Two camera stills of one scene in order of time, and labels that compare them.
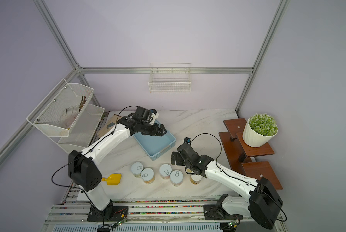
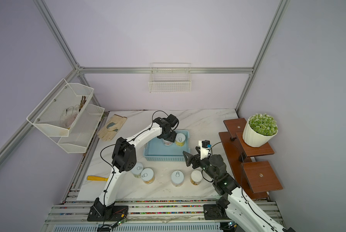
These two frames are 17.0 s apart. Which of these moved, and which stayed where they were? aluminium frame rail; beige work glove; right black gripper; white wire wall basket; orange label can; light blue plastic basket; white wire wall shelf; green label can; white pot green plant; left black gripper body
Moved: left black gripper body; light blue plastic basket; right black gripper
Stayed: beige work glove; green label can; aluminium frame rail; white wire wall shelf; white pot green plant; orange label can; white wire wall basket
